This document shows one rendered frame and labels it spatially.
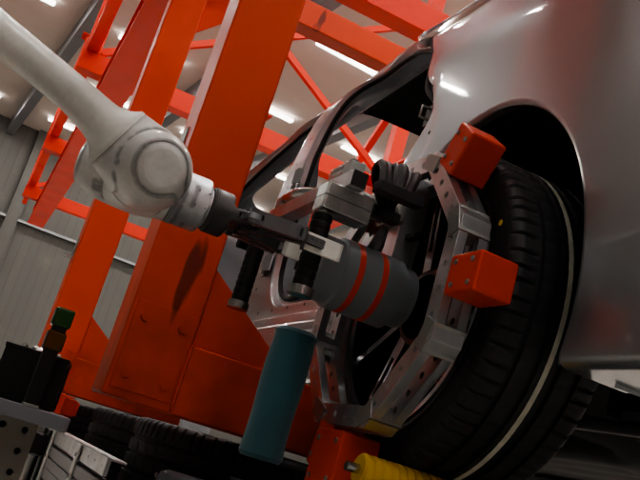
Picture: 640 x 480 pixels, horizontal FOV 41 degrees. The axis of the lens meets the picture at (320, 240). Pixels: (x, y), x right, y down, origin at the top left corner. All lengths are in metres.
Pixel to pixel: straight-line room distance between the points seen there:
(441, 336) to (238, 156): 0.84
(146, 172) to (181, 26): 3.17
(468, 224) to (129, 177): 0.61
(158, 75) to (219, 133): 2.11
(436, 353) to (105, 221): 2.69
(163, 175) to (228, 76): 1.01
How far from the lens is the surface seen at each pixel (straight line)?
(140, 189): 1.16
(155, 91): 4.15
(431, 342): 1.44
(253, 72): 2.16
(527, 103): 1.81
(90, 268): 3.93
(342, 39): 4.59
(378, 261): 1.63
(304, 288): 1.42
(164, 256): 2.00
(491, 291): 1.39
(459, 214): 1.49
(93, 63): 7.95
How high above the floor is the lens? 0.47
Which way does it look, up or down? 15 degrees up
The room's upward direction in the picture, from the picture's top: 17 degrees clockwise
